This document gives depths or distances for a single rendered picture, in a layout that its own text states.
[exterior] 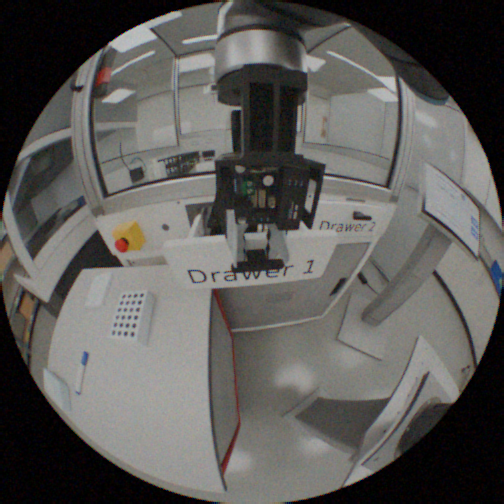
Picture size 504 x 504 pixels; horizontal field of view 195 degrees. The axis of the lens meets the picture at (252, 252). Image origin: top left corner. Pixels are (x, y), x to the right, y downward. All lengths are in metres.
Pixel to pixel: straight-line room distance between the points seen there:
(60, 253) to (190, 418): 0.76
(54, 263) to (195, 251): 0.71
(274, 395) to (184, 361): 0.81
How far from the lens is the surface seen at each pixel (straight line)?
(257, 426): 1.10
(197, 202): 0.35
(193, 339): 0.32
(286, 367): 1.08
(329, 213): 0.42
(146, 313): 0.37
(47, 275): 0.81
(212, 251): 0.22
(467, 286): 3.12
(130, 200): 0.43
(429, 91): 0.23
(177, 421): 0.33
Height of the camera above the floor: 1.05
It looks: 41 degrees down
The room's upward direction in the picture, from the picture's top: straight up
